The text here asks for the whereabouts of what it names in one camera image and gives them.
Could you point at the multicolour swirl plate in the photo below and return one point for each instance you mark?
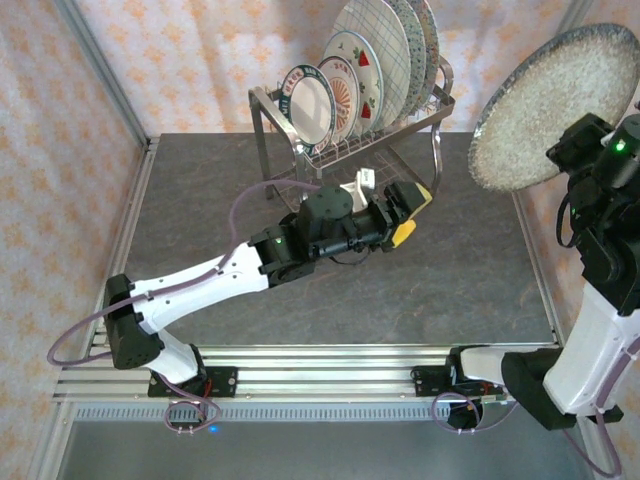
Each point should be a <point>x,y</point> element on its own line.
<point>432,35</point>

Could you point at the orange sunburst plate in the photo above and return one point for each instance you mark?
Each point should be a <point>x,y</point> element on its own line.
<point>346,100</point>

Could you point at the aluminium frame post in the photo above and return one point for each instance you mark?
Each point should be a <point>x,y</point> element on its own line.
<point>575,15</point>
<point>103,65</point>

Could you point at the orange patterned backdrop curtain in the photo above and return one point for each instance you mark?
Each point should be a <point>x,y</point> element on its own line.
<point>40,150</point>

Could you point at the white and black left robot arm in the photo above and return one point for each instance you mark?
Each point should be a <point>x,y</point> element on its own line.
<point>200,285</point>

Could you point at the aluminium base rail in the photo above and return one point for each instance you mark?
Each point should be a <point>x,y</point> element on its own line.
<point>325,375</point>

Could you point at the green rimmed white plate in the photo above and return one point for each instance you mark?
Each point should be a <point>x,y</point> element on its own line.
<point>310,107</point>

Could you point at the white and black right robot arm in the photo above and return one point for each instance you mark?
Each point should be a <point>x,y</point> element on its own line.
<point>590,360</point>

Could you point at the blue grid pattern plate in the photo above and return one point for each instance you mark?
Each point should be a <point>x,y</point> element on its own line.
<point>385,40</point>

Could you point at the large grey speckled plate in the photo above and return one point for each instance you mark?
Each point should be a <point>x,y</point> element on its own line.
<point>540,100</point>

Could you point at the small green circuit board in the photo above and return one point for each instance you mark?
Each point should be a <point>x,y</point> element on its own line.
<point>492,400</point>

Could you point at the strawberry print plate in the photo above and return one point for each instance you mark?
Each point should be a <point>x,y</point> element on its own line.
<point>369,85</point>

